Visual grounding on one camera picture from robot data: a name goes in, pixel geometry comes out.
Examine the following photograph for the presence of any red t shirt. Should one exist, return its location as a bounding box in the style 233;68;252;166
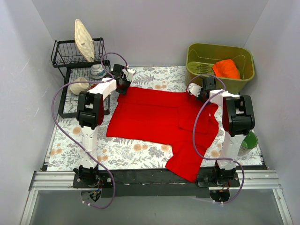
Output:
106;87;219;181

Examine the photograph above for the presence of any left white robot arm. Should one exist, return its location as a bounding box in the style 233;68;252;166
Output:
74;64;136;188

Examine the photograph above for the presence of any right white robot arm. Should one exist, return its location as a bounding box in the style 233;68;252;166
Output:
187;75;255;187

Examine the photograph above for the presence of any blue white ceramic bowl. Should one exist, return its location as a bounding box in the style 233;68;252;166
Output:
90;64;106;79

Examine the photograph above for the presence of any orange t shirt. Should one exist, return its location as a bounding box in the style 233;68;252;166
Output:
212;59;240;79

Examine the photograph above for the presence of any green plastic bin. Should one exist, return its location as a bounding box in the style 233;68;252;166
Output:
186;43;255;94

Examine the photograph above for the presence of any cream ceramic cup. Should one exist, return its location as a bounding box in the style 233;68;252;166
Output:
69;77;89;95

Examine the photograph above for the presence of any cream woven plate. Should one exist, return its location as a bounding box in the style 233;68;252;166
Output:
75;19;95;62

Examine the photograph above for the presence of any green inside mug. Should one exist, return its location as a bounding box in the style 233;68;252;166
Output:
238;131;258;157

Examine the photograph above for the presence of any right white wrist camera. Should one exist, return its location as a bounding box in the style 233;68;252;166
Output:
187;83;202;97

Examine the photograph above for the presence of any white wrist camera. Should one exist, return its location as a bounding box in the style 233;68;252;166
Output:
123;68;136;82
187;83;202;97

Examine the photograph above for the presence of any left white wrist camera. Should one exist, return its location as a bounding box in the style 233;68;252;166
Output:
123;68;136;82

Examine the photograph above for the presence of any black wire dish rack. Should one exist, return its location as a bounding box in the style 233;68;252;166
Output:
51;37;106;119

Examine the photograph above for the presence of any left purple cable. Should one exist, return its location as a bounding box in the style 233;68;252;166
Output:
51;52;130;209

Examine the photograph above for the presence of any purple cable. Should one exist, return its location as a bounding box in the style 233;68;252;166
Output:
186;74;245;204
51;52;130;209

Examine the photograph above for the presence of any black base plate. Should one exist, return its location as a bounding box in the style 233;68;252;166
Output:
73;166;240;198

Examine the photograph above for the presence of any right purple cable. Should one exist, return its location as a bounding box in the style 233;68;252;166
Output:
186;74;245;204

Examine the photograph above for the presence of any aluminium rail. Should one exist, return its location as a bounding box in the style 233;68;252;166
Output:
29;170;282;190

